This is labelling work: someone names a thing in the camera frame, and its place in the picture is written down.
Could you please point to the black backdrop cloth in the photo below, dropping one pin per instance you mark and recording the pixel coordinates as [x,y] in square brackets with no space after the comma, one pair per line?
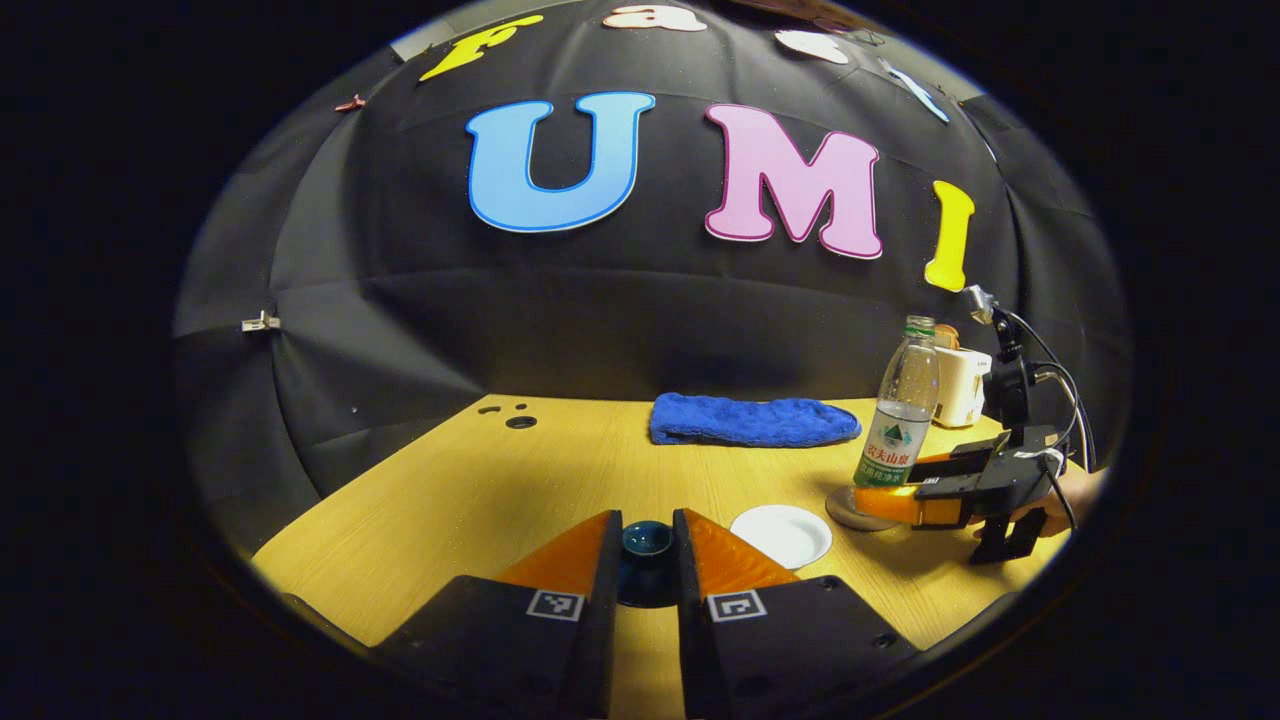
[400,330]

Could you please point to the clear plastic water bottle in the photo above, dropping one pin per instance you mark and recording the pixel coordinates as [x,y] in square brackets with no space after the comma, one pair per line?
[900,400]

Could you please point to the dark teal teacup lid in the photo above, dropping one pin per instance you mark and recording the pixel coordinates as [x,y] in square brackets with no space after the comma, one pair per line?
[647,545]

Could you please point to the silver clip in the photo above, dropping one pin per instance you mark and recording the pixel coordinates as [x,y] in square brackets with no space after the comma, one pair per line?
[260,322]

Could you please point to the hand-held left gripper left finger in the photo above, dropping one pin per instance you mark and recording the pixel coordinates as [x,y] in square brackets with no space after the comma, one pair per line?
[605,620]

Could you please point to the round brown coaster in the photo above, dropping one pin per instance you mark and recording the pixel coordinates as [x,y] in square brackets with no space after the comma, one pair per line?
[845,512]

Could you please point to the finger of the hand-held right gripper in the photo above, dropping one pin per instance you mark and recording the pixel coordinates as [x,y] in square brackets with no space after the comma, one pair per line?
[960,460]
[930,508]

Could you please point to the copper-coloured clip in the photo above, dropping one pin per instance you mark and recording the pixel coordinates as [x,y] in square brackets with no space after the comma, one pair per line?
[350,102]

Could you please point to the toast slice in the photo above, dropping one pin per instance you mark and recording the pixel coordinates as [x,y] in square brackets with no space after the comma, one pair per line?
[948,337]

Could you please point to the blue towel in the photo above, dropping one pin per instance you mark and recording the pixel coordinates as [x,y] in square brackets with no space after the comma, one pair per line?
[750,420]

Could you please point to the white teacup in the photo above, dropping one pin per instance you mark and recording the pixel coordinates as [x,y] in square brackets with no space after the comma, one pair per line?
[782,535]

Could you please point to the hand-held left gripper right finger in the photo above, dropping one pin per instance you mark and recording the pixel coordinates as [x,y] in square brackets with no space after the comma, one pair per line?
[688,620]

